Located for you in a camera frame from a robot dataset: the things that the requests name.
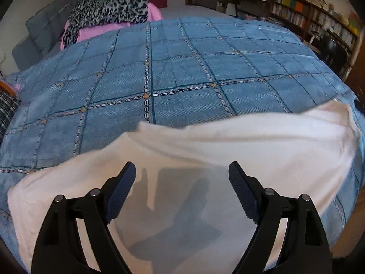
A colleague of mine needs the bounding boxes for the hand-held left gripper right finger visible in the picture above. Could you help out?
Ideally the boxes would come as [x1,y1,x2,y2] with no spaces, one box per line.
[228,161,334,274]

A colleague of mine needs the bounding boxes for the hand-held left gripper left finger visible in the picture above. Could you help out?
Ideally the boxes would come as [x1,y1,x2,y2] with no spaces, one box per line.
[30,161,137,274]

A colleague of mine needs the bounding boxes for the white pants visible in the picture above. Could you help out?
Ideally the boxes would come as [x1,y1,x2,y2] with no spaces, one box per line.
[6,100,360,274]

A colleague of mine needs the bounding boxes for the black metal chair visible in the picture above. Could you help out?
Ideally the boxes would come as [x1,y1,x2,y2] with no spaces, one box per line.
[306,30,352,76]

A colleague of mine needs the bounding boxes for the colourful stacked boxes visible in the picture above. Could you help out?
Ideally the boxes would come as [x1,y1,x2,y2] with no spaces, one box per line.
[346,11,362,33]

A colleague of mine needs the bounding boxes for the wooden bookshelf with books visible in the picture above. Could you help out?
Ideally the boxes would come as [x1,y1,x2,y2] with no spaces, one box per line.
[269,0,361,55]

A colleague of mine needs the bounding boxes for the plaid pillow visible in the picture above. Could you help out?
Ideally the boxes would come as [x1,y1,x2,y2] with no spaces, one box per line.
[0,93,21,143]

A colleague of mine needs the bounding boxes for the blue checked blanket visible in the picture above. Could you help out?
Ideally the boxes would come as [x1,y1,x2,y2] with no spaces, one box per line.
[0,17,365,274]

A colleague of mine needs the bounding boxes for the pink quilt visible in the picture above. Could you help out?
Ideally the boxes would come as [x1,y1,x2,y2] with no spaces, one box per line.
[60,1,163,49]

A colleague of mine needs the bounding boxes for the grey padded headboard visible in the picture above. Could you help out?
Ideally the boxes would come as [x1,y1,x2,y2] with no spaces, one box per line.
[11,0,83,70]

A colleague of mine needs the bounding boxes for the leopard print cloth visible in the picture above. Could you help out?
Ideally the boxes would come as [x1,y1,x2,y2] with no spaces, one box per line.
[63,0,149,47]

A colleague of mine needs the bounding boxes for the white bed sheet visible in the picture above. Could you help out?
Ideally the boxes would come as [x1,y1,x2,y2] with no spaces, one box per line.
[158,4,231,22]

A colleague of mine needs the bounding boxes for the orange wooden bed rail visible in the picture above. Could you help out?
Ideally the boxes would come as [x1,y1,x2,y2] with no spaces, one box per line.
[0,80,16,96]

